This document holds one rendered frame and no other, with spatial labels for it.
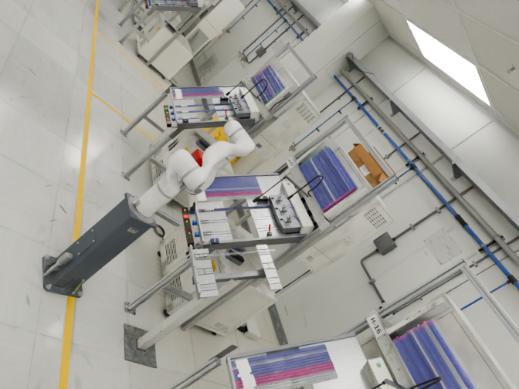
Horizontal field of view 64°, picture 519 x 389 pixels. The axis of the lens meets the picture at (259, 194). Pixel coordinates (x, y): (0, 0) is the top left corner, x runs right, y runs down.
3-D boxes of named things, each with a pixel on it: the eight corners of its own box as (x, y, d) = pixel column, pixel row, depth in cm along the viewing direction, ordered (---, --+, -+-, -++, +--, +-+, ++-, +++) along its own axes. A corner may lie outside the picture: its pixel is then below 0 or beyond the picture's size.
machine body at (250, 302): (161, 317, 298) (224, 271, 282) (154, 246, 348) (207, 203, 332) (219, 340, 340) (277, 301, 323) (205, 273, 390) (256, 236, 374)
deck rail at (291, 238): (202, 251, 262) (202, 244, 258) (201, 248, 264) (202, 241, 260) (305, 241, 283) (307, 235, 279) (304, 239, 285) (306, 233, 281)
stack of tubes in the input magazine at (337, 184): (322, 211, 273) (356, 187, 266) (297, 165, 309) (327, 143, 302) (331, 220, 281) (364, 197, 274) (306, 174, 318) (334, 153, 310)
